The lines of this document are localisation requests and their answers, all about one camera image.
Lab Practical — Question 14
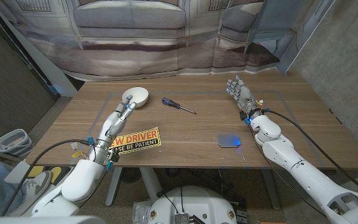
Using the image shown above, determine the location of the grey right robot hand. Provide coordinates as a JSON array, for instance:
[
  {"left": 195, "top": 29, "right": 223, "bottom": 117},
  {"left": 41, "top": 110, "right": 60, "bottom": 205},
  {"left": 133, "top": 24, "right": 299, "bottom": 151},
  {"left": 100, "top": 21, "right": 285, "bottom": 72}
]
[{"left": 226, "top": 74, "right": 262, "bottom": 118}]

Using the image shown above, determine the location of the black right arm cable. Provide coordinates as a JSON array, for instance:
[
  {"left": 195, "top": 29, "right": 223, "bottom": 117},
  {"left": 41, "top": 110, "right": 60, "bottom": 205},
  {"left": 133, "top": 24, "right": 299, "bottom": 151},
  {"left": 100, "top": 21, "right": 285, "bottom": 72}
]
[{"left": 264, "top": 108, "right": 358, "bottom": 198}]

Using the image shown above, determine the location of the small grey metal tin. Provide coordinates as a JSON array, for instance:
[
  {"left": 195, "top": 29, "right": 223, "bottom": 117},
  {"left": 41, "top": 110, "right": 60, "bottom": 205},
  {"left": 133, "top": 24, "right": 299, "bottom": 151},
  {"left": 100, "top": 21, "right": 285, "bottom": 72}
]
[{"left": 217, "top": 133, "right": 241, "bottom": 148}]

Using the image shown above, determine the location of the white bowl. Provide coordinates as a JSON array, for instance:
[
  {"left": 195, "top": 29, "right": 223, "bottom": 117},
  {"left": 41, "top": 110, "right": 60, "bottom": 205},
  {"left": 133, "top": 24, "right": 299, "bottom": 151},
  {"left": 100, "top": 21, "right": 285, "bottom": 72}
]
[{"left": 122, "top": 86, "right": 150, "bottom": 108}]

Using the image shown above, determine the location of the clear plastic container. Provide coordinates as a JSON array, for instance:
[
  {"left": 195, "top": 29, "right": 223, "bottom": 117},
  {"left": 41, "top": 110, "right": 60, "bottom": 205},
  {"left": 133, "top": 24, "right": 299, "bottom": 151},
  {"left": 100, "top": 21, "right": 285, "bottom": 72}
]
[{"left": 132, "top": 200, "right": 152, "bottom": 224}]

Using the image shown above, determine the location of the blue black handled screwdriver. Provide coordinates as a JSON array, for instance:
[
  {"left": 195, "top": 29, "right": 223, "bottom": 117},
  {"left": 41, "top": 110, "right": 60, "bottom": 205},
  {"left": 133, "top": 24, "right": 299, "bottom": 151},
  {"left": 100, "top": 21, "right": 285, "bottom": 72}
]
[{"left": 161, "top": 97, "right": 198, "bottom": 115}]

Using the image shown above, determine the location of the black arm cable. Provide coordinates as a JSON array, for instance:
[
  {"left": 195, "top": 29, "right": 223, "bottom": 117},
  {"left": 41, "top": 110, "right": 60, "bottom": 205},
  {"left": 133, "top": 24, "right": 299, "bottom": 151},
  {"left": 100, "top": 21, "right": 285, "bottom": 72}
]
[
  {"left": 264, "top": 108, "right": 358, "bottom": 198},
  {"left": 0, "top": 139, "right": 94, "bottom": 217}
]

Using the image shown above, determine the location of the printed room backdrop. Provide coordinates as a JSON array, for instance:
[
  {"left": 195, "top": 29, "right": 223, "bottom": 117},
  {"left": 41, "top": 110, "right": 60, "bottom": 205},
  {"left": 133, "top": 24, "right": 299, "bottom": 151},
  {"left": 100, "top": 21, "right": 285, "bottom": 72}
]
[{"left": 0, "top": 0, "right": 337, "bottom": 82}]

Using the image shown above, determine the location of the yellow black bumper sticker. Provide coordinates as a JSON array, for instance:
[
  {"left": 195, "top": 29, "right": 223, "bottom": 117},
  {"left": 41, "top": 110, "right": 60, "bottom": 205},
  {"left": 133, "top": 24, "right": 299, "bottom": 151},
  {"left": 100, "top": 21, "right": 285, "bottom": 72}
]
[{"left": 109, "top": 126, "right": 162, "bottom": 156}]

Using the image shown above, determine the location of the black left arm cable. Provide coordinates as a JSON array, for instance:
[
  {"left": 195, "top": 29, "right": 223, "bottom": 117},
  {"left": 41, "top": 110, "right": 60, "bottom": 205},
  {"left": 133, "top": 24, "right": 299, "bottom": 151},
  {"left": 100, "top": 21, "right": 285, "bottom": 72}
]
[{"left": 0, "top": 139, "right": 94, "bottom": 217}]

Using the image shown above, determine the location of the white robot torso base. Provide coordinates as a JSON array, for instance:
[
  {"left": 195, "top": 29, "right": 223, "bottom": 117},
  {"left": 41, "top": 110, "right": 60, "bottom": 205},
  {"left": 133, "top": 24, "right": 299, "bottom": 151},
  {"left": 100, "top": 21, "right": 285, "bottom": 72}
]
[{"left": 147, "top": 185, "right": 238, "bottom": 224}]

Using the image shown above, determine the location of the grey white sneaker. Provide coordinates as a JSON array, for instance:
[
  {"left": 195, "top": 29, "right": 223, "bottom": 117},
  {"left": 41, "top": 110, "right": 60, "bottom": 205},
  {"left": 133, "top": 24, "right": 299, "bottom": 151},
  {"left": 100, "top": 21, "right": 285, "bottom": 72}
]
[{"left": 6, "top": 170, "right": 52, "bottom": 217}]

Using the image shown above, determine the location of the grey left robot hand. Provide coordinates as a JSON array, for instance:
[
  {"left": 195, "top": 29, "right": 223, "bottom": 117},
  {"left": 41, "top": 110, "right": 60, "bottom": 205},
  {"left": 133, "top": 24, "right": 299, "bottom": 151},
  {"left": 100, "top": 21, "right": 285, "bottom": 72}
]
[{"left": 87, "top": 94, "right": 138, "bottom": 165}]

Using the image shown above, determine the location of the white metal table leg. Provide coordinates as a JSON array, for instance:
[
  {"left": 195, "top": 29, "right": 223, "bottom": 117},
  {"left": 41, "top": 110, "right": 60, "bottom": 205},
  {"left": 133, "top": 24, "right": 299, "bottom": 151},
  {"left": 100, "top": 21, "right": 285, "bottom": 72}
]
[
  {"left": 261, "top": 169, "right": 282, "bottom": 211},
  {"left": 105, "top": 167, "right": 164, "bottom": 208}
]

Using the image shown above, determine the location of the grey plastic bucket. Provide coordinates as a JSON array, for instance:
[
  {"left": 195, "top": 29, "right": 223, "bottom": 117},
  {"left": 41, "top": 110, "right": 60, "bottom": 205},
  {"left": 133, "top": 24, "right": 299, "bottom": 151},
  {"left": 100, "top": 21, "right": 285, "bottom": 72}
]
[{"left": 0, "top": 128, "right": 34, "bottom": 158}]

